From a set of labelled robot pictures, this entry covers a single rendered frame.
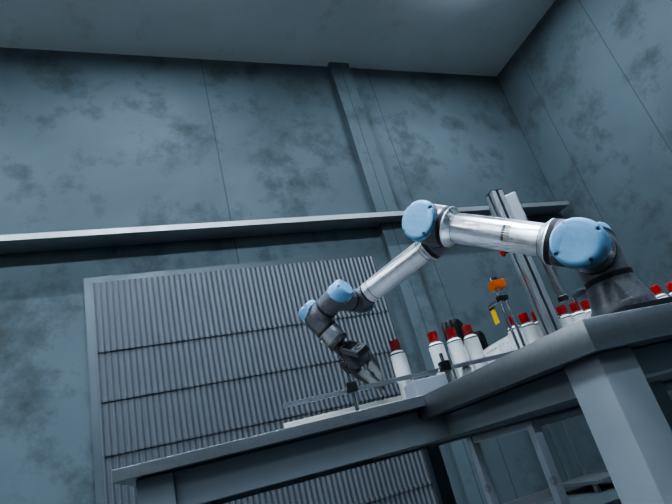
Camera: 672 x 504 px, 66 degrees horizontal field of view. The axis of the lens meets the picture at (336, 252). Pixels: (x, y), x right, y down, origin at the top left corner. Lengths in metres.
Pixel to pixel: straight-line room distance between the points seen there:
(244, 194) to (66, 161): 1.89
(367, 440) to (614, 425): 0.46
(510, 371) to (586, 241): 0.56
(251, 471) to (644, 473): 0.60
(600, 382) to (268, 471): 0.56
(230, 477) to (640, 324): 0.68
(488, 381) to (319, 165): 5.88
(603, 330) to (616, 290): 0.71
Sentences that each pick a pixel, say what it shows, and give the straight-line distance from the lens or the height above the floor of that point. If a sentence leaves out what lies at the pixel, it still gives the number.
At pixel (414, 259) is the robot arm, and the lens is 1.62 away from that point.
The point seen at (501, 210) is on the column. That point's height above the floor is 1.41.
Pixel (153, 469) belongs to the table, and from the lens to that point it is 0.95.
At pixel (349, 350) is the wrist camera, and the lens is 1.61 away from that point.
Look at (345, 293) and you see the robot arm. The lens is 1.61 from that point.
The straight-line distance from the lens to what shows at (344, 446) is 0.99.
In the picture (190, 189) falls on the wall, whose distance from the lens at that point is 6.03.
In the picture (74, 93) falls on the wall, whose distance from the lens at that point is 6.82.
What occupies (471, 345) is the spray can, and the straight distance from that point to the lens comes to 1.78.
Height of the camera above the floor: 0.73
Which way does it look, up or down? 23 degrees up
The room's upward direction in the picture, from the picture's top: 15 degrees counter-clockwise
